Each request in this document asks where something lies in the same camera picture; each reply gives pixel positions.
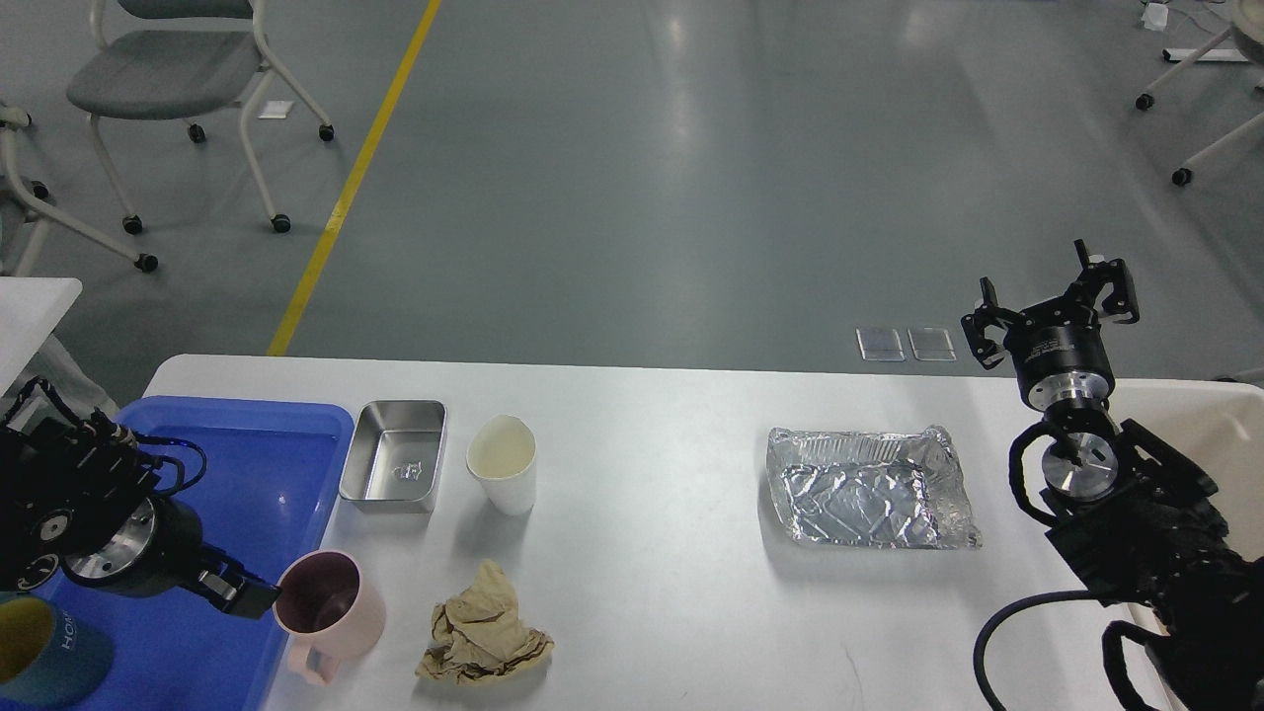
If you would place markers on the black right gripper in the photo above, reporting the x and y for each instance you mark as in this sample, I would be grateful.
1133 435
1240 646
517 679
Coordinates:
1068 360

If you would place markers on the grey office chair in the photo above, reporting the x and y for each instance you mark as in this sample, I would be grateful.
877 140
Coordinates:
184 74

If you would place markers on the crumpled brown paper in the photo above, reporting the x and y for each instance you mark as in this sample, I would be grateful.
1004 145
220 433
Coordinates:
478 636

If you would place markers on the white chair frame left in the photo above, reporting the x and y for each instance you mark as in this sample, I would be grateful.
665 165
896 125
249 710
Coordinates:
42 213

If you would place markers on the pink mug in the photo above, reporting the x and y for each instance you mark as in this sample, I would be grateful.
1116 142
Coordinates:
331 612

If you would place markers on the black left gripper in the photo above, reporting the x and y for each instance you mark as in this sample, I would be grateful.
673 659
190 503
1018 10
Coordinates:
158 548

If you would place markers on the white paper cup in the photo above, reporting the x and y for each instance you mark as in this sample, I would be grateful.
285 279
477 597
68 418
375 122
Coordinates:
502 459

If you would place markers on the clear floor plate right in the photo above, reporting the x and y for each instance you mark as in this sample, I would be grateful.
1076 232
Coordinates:
931 344

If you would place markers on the stainless steel box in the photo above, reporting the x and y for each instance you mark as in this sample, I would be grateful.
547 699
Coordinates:
395 457

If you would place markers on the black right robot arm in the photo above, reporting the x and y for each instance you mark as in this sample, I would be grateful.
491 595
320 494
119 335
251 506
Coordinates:
1130 515

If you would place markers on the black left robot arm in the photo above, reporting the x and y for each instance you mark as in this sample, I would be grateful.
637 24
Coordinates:
97 502

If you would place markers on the white plastic bin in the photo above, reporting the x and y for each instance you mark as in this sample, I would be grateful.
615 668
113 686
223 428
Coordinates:
1205 425

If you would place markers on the blue and yellow cup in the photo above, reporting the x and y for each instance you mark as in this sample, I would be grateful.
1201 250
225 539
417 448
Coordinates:
49 657

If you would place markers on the white side table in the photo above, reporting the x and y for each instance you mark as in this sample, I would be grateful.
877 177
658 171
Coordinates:
31 307

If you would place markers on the clear floor plate left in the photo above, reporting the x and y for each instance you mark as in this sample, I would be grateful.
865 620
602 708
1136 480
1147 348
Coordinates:
880 344

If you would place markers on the clear floor plate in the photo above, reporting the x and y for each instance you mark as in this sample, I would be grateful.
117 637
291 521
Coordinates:
880 344
931 344

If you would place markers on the blue plastic tray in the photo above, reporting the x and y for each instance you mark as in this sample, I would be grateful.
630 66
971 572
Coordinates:
265 500

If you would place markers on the aluminium foil tray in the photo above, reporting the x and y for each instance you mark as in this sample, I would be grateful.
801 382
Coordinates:
870 490

